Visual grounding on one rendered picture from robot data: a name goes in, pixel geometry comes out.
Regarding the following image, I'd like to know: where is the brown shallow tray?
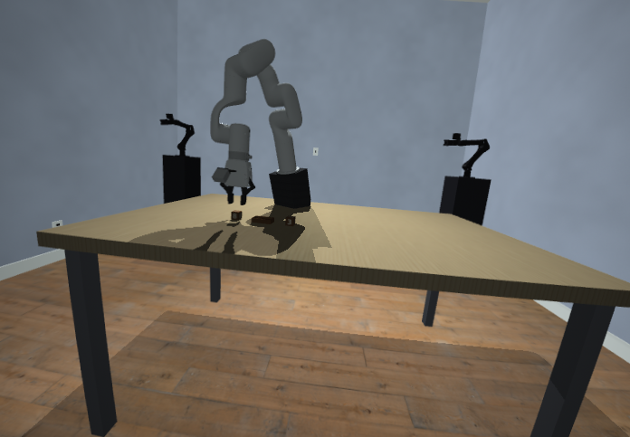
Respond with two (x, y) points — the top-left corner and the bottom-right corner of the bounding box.
(252, 215), (274, 224)

